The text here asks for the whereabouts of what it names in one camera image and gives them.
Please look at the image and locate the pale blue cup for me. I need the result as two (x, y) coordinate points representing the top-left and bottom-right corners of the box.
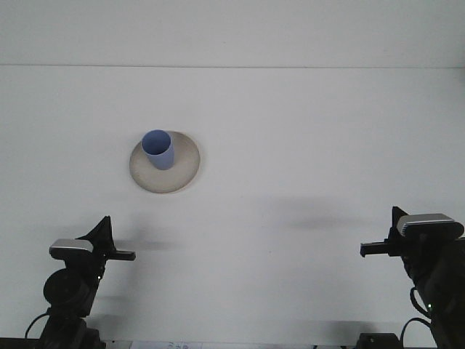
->
(140, 129), (175, 171)

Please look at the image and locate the pale round plate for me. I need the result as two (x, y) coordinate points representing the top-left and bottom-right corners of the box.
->
(129, 130), (202, 196)

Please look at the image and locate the gripper's grey camera box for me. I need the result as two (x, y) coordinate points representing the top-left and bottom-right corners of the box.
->
(49, 238), (94, 260)
(396, 213), (465, 239)

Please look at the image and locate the arm's black cable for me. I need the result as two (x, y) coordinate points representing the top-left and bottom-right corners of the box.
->
(400, 286), (433, 343)
(24, 312), (50, 339)

